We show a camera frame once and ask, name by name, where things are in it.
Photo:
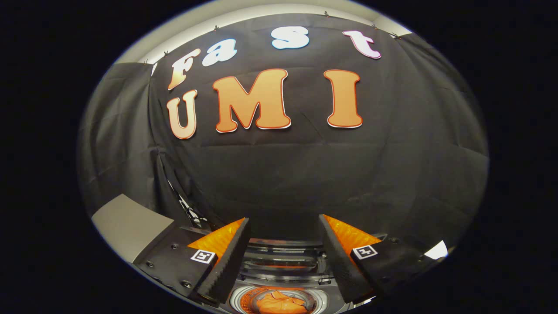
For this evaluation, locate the grey side table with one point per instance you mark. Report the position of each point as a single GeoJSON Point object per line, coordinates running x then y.
{"type": "Point", "coordinates": [130, 226]}

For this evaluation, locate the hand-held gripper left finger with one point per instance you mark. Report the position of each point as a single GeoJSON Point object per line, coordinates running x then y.
{"type": "Point", "coordinates": [229, 266]}

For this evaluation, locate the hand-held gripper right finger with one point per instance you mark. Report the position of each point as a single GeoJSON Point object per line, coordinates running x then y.
{"type": "Point", "coordinates": [340, 261]}

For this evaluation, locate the grey washing machine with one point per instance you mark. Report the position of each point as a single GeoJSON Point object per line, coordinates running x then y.
{"type": "Point", "coordinates": [237, 301]}

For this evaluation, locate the orange polo shirt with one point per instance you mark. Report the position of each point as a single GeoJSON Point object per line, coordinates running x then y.
{"type": "Point", "coordinates": [281, 303]}

